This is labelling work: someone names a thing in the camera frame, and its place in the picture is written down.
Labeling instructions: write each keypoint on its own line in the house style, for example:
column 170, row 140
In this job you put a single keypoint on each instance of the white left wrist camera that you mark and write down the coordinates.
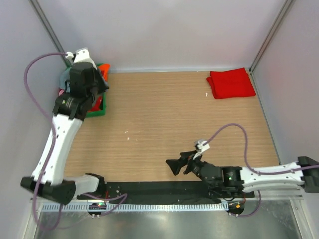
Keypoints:
column 80, row 55

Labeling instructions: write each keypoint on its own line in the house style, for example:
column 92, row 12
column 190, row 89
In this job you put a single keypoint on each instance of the slotted white cable duct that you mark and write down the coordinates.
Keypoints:
column 87, row 206

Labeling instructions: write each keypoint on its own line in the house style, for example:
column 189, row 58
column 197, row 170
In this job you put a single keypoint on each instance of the green plastic basket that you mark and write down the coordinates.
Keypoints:
column 102, row 110

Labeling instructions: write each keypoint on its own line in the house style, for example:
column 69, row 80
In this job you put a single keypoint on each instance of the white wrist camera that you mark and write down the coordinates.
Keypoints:
column 201, row 147
column 80, row 55

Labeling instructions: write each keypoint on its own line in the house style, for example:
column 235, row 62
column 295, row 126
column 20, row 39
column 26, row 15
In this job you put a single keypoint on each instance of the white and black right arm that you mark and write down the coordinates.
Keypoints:
column 304, row 173

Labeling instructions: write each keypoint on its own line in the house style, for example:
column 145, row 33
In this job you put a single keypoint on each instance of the folded red t shirt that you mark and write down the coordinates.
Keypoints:
column 231, row 84

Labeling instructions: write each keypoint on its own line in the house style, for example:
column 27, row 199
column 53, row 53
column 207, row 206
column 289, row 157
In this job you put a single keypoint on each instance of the light blue t shirt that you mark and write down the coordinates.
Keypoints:
column 64, row 80

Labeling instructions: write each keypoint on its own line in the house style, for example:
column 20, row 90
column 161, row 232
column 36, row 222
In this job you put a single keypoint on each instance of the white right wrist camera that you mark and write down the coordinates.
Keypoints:
column 201, row 147

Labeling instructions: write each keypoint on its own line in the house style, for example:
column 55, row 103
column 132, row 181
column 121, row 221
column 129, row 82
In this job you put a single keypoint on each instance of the orange t shirt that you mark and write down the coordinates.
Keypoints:
column 104, row 68

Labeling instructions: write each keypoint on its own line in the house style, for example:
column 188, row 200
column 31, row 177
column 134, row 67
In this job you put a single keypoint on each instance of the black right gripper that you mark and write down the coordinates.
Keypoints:
column 176, row 165

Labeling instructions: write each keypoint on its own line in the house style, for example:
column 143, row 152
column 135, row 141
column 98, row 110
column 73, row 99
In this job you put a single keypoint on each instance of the red t shirt in basket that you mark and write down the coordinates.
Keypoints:
column 96, row 105

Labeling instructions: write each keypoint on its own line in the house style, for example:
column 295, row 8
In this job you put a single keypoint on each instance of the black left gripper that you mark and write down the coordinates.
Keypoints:
column 101, row 86

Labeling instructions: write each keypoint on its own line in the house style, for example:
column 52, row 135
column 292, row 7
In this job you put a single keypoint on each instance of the pink garment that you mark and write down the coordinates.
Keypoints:
column 61, row 91

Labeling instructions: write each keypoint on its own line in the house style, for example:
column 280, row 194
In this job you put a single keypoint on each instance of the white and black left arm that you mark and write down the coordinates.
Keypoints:
column 47, row 180

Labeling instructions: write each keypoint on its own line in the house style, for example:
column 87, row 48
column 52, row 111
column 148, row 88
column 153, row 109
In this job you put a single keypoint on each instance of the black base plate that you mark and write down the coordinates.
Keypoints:
column 170, row 192

